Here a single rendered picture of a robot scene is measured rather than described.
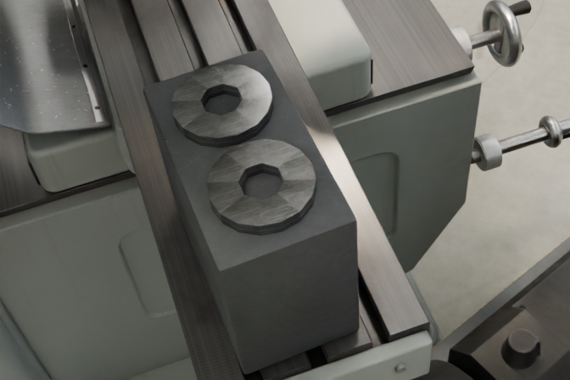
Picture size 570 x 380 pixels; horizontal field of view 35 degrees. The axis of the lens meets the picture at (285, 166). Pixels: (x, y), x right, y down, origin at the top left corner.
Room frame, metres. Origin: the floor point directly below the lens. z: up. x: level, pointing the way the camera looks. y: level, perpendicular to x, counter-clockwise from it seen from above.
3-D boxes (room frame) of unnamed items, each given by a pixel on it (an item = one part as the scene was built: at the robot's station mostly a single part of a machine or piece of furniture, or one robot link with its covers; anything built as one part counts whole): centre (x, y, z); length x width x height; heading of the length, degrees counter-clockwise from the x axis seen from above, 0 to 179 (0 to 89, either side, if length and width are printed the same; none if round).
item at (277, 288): (0.50, 0.03, 1.05); 0.22 x 0.12 x 0.20; 16
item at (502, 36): (1.08, -0.36, 0.65); 0.16 x 0.12 x 0.12; 103
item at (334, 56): (0.97, 0.13, 0.81); 0.50 x 0.35 x 0.12; 103
